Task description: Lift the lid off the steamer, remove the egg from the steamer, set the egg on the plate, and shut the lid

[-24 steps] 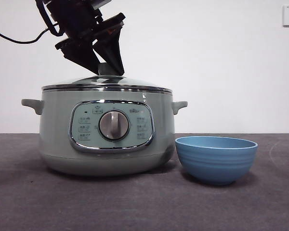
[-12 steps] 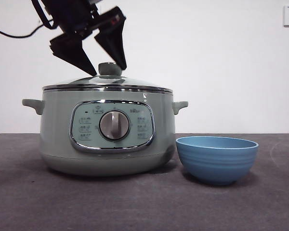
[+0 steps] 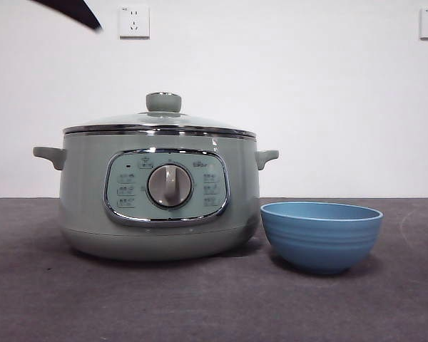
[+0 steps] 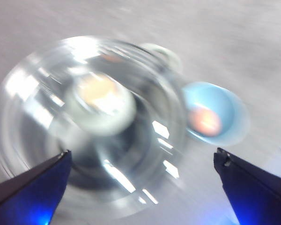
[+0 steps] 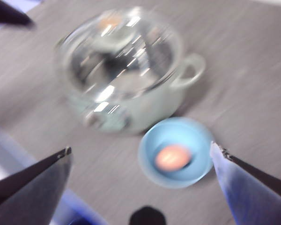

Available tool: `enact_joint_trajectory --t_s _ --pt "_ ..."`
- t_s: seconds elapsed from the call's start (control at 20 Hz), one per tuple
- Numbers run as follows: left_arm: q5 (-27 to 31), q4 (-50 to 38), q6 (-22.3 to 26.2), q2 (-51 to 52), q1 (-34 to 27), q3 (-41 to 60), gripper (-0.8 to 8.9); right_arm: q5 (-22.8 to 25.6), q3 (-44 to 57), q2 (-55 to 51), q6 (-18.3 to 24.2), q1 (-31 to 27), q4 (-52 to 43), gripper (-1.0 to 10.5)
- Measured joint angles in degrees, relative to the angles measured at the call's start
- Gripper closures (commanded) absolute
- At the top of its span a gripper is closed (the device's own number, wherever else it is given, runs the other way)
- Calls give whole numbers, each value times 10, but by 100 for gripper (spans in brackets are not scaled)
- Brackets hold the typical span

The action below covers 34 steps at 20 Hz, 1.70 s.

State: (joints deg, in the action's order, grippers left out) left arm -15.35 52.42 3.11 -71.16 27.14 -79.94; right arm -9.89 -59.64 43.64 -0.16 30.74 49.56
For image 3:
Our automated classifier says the glass lid with green knob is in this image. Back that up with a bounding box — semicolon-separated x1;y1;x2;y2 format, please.
63;91;256;138

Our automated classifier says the pale green electric steamer pot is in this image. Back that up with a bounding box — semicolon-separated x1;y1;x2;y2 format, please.
32;133;280;263

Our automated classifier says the blue ribbed bowl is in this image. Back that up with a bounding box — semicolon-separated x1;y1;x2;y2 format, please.
260;201;383;276

